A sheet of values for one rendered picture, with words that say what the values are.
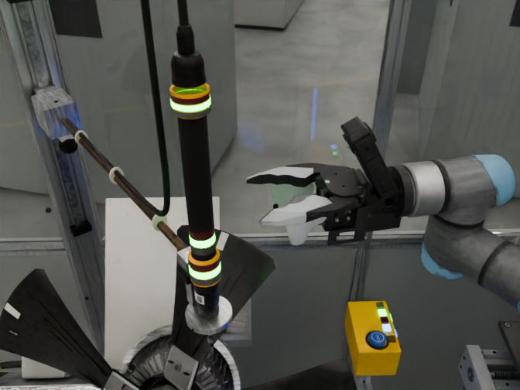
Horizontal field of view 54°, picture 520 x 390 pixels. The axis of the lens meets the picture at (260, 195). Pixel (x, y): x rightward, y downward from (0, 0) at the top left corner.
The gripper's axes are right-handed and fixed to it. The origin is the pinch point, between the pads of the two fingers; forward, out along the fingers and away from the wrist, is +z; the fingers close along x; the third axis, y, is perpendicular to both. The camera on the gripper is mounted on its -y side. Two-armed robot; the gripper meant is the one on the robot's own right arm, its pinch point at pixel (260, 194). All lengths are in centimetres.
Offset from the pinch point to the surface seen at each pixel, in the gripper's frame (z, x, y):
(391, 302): -60, 60, 96
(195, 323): 10.0, -2.2, 19.9
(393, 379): -67, 58, 141
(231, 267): 2.3, 13.6, 24.9
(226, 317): 5.4, -2.1, 19.8
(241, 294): 1.4, 8.9, 27.1
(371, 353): -29, 15, 59
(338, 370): -15.9, 2.9, 45.1
